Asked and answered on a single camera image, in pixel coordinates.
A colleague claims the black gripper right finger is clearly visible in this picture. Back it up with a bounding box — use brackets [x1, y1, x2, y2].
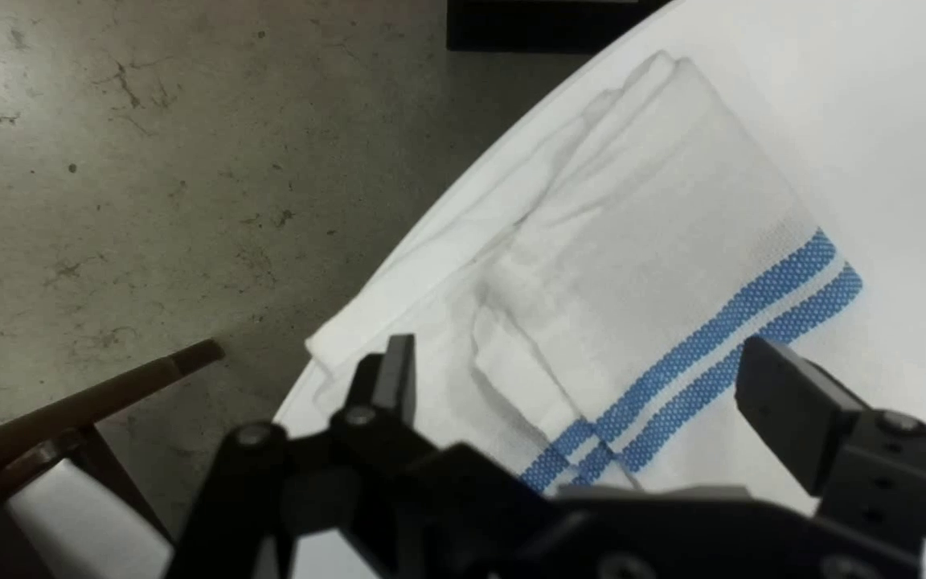
[734, 333, 926, 562]

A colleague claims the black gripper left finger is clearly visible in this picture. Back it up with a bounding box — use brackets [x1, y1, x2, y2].
[168, 330, 455, 579]

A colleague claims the white blue-striped tea towel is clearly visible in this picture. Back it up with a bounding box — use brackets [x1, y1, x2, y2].
[301, 48, 869, 502]

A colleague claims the dark wooden cabinet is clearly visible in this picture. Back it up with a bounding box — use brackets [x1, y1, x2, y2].
[0, 337, 227, 579]

